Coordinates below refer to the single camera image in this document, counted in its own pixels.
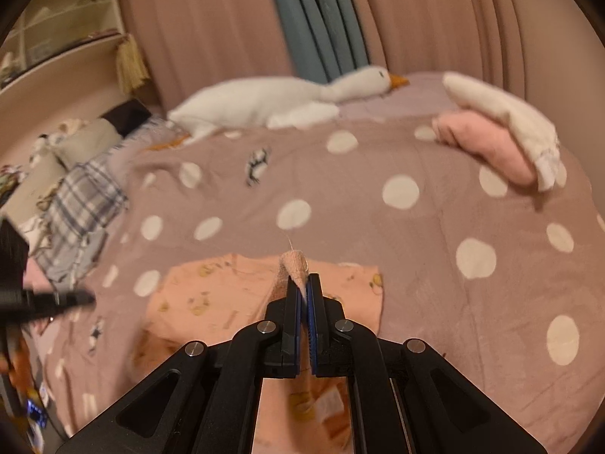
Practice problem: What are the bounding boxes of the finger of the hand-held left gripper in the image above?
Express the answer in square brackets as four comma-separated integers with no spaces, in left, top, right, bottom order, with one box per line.
[21,288,95,317]

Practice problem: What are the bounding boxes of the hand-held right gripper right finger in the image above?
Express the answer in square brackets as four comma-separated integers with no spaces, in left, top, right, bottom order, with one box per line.
[305,273,549,454]

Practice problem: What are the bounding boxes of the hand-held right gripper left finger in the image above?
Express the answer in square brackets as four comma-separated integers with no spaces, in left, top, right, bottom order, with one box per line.
[56,273,303,454]

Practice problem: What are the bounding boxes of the pink printed long-sleeve shirt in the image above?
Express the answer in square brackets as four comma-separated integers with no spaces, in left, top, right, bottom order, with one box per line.
[132,248,383,454]

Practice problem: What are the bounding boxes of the crumpled white clothes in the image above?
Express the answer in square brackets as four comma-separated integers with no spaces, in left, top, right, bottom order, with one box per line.
[19,213,54,252]

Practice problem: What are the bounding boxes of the crumpled pink garment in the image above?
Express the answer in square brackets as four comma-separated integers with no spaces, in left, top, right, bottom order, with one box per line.
[23,258,54,294]

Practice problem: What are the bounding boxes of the beige pillow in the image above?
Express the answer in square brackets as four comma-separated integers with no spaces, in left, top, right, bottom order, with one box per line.
[0,151,67,221]
[57,118,126,166]

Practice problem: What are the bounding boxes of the floral patterned cloth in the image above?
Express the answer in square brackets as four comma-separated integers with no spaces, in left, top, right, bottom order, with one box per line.
[0,165,25,199]

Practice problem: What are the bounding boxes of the mauve polka-dot blanket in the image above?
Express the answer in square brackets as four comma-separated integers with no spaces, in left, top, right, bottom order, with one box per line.
[28,73,605,454]

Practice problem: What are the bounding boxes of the lit screen device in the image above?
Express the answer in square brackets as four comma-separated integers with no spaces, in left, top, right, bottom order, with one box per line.
[26,400,50,431]

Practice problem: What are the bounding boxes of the small white plush toy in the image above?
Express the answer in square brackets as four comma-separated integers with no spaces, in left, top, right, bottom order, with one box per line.
[32,132,63,162]

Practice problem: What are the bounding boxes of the small beige plush toy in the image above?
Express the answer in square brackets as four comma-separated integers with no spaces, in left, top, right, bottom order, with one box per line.
[57,118,92,136]

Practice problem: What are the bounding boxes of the dark cloth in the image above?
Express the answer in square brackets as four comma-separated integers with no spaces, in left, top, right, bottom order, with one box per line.
[101,99,154,138]

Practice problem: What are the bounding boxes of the white goose plush toy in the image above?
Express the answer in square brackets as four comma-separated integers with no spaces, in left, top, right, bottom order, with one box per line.
[168,65,410,139]

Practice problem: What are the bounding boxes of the straw tassel fringe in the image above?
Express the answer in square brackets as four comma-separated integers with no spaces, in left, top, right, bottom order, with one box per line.
[116,34,151,95]

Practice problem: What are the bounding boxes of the folded pink garment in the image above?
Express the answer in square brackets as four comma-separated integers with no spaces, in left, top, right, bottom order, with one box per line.
[432,110,540,185]

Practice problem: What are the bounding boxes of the folded white garment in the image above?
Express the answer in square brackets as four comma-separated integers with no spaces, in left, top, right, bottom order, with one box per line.
[442,72,563,192]

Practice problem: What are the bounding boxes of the teal curtain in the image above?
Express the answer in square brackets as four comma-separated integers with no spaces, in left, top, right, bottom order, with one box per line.
[262,0,369,83]

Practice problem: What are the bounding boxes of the pink curtain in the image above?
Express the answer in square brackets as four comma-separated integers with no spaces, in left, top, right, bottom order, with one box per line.
[120,0,605,119]

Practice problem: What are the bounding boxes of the cream wall shelf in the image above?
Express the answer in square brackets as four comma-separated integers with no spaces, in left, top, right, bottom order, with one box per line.
[0,0,128,90]

